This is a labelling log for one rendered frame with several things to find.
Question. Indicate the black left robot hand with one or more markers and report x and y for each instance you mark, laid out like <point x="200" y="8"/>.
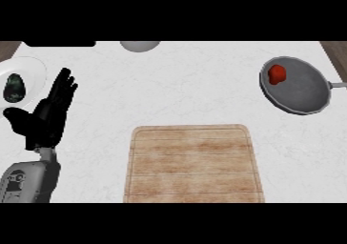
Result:
<point x="45" y="119"/>

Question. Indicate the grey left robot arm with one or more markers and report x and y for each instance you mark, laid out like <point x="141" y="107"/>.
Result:
<point x="29" y="179"/>

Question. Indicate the wooden cutting board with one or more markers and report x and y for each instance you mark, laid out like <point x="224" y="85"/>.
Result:
<point x="194" y="165"/>

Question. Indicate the red bell pepper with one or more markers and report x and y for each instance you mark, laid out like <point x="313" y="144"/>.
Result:
<point x="276" y="74"/>

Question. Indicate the grey frying pan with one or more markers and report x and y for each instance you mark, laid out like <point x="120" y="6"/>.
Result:
<point x="298" y="86"/>

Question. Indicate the dark green avocado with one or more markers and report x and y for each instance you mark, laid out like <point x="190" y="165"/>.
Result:
<point x="14" y="88"/>

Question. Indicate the white plate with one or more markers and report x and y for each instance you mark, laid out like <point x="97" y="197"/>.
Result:
<point x="21" y="82"/>

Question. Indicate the grey round bowl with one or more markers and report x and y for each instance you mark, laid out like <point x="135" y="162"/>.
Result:
<point x="140" y="45"/>

